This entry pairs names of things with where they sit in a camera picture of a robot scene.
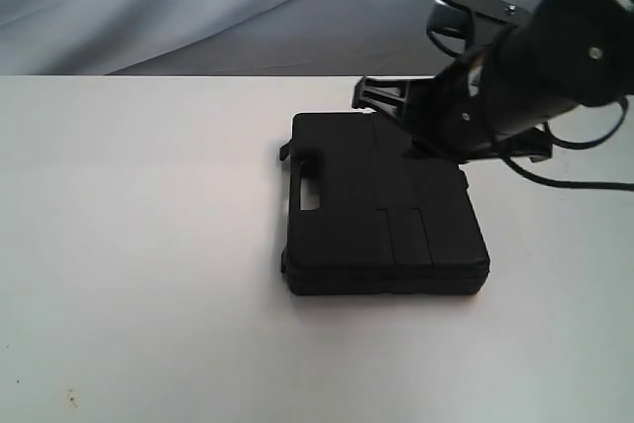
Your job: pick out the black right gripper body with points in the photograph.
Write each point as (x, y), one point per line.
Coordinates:
(473, 110)

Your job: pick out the black plastic carry case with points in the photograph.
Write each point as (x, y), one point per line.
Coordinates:
(366, 218)

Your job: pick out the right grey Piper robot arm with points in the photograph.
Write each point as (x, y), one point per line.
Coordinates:
(582, 51)

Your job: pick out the white backdrop cloth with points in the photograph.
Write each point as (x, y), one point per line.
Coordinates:
(219, 37)

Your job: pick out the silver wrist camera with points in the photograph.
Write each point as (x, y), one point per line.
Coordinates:
(477, 22)

